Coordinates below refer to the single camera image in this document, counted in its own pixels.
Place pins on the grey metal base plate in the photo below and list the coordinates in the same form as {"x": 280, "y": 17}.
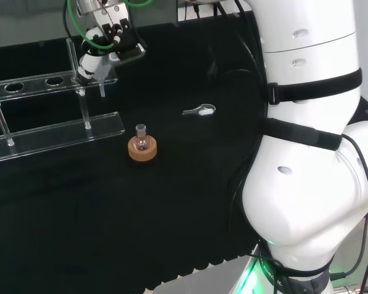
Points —
{"x": 202, "y": 280}

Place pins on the small glass round-bottom flask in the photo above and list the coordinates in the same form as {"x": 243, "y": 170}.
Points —
{"x": 141, "y": 142}

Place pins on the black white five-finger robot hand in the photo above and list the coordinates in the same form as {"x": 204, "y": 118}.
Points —
{"x": 110, "y": 18}

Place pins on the clear acrylic funnel stand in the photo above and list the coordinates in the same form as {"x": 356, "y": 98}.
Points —
{"x": 58, "y": 137}

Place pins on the black bench cloth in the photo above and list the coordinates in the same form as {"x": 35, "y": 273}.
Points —
{"x": 171, "y": 196}

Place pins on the translucent plastic funnel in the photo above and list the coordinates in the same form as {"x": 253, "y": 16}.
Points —
{"x": 104, "y": 73}

